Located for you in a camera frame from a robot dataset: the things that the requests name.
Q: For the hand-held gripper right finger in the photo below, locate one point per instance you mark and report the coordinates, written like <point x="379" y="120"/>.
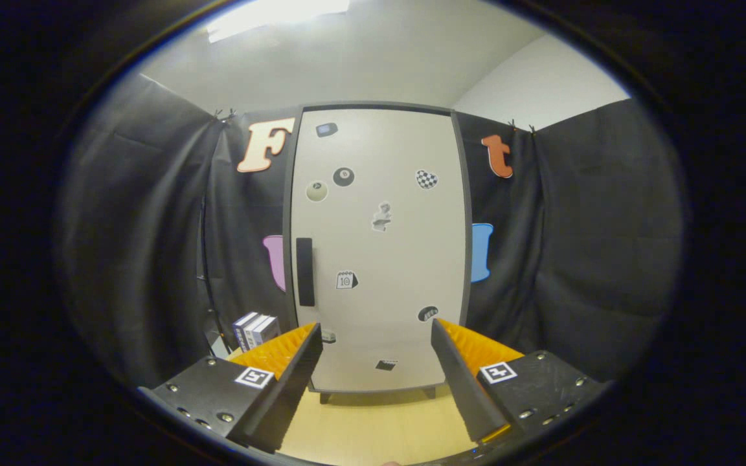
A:
<point x="463" y="382"/>

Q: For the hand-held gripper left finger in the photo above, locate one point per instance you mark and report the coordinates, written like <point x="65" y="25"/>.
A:
<point x="289" y="395"/>

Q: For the grey book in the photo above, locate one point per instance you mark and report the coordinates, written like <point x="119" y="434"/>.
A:
<point x="268" y="329"/>

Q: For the dark blue book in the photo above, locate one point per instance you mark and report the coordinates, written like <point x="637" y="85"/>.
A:
<point x="239" y="331"/>

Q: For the black stand pole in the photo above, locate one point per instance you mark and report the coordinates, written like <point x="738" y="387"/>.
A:
<point x="208" y="278"/>

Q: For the black backdrop cloth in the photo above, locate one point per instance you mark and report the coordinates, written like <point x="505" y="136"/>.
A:
<point x="574" y="259"/>

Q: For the grey cabinet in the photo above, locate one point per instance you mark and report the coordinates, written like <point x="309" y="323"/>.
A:
<point x="287" y="213"/>

